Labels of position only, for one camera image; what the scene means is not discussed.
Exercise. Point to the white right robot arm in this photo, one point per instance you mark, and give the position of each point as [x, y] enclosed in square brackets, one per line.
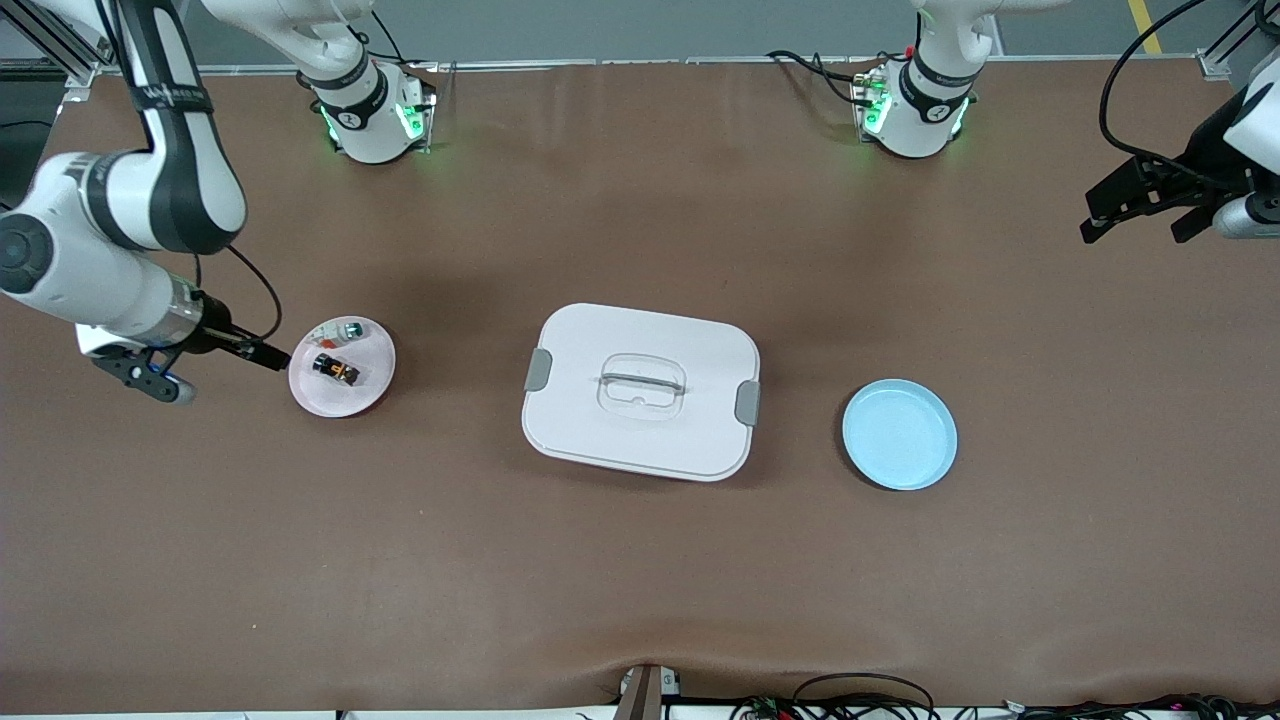
[180, 200]

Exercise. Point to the silver table edge rail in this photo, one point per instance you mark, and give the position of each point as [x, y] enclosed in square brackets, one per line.
[600, 64]

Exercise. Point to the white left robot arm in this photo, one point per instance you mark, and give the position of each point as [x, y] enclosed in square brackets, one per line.
[915, 110]

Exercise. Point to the white grey push-button switch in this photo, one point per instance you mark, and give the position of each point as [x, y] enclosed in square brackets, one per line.
[345, 331]

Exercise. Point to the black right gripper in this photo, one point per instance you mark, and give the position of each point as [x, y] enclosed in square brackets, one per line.
[221, 334]

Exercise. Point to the pink round plate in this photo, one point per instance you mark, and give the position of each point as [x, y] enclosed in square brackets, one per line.
[345, 398]

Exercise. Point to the aluminium frame post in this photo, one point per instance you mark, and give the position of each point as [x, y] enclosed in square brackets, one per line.
[1215, 62]
[50, 38]

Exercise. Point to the orange black push-button switch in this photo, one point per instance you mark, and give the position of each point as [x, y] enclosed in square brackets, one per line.
[335, 369]

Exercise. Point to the white lidded storage box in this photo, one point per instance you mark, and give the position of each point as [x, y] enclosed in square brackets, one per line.
[640, 440]

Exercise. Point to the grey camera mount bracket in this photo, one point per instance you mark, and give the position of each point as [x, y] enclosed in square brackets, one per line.
[645, 695]

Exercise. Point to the light blue round plate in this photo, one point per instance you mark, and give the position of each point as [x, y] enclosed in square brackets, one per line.
[900, 435]

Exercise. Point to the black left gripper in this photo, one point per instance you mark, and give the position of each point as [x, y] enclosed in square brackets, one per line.
[1203, 158]

